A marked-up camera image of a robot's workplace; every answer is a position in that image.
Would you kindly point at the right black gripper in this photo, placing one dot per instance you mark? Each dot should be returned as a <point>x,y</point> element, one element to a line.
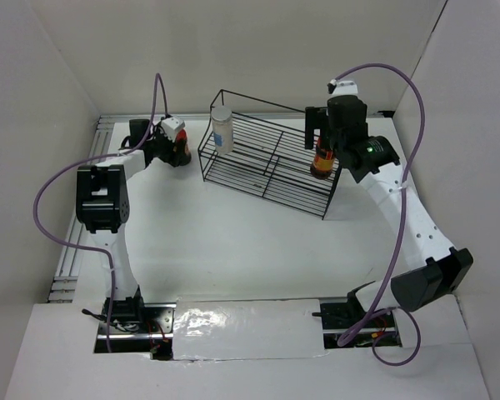
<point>315,117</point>

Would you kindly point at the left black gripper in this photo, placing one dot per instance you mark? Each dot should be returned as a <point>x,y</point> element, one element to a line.
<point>170,157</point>

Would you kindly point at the red-lid sauce jar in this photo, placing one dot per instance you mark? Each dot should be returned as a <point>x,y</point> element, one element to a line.
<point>181,153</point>
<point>323,161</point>

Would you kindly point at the white bottle silver cap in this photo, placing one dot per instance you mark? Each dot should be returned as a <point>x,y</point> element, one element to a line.
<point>222,128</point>

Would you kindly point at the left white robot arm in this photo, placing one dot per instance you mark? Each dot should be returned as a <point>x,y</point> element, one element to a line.
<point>103,207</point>

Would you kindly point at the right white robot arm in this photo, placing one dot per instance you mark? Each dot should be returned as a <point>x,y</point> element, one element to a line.
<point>434,266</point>

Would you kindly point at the white glossy front panel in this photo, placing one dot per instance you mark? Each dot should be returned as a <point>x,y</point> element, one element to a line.
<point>247,330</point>

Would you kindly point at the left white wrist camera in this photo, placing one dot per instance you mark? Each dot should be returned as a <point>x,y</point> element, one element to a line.
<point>171,127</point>

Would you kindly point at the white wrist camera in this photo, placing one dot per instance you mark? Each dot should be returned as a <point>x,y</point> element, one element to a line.
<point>171,127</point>
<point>342,88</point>

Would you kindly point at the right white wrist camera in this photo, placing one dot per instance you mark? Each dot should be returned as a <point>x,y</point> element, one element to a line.
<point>342,88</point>

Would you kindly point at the black wire shelf rack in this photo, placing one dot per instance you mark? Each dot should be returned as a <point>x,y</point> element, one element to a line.
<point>269,159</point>

